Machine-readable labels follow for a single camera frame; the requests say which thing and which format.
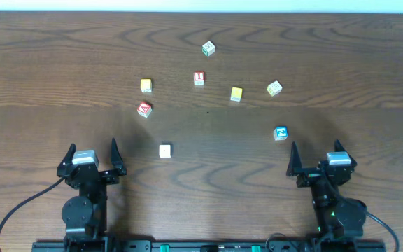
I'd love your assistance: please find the yellow block centre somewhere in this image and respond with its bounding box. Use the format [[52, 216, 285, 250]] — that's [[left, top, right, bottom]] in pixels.
[[230, 87, 243, 102]]

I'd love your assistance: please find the green sided wooden block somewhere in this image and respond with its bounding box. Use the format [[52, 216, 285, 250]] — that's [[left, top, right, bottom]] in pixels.
[[202, 41, 215, 57]]

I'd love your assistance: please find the blue number 2 block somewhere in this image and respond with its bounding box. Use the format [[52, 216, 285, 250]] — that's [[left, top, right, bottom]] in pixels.
[[273, 126, 288, 141]]

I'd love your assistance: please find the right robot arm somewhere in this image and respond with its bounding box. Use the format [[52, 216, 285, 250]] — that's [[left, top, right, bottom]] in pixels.
[[286, 140, 366, 239]]

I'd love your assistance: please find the red letter I block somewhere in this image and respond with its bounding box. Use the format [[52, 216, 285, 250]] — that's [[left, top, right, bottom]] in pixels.
[[193, 71, 205, 86]]

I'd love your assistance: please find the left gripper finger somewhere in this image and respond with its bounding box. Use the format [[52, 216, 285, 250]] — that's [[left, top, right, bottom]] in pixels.
[[63, 143, 76, 166], [111, 138, 124, 171]]

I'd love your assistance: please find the red letter A block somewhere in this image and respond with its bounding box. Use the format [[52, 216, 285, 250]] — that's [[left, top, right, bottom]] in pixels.
[[137, 102, 153, 118]]

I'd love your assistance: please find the yellow block left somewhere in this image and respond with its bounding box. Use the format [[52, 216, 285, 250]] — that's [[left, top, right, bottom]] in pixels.
[[140, 78, 152, 93]]

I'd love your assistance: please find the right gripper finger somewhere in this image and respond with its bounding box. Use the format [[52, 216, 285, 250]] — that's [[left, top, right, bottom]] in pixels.
[[334, 139, 346, 152], [288, 141, 302, 172]]

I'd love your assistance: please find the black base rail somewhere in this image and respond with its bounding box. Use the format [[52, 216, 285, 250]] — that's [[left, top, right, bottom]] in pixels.
[[31, 240, 386, 252]]

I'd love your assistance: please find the yellow sided tilted block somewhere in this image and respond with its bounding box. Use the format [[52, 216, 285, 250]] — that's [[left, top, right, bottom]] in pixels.
[[267, 80, 283, 97]]

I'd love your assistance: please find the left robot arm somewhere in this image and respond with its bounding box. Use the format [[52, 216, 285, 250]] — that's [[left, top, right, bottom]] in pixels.
[[57, 139, 127, 242]]

